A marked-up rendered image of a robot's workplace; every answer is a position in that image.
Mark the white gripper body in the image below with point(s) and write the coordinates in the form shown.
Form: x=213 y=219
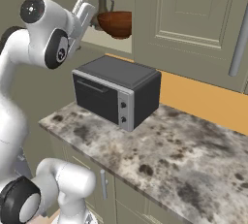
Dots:
x=86 y=14

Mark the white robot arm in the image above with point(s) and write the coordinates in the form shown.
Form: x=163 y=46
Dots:
x=13 y=118

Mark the brown wooden bowl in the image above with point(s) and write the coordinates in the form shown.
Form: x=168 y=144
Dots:
x=116 y=23

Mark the olive base cabinet door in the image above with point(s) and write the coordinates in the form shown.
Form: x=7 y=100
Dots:
x=110 y=197

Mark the black toaster oven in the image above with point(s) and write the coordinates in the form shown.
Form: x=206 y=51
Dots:
x=113 y=72

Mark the olive drawer front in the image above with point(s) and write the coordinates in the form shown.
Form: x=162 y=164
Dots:
x=129 y=191

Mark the open olive wall cabinet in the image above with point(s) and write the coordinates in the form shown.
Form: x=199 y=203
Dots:
x=122 y=45

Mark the olive wall cabinet door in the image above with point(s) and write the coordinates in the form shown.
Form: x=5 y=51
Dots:
x=190 y=17

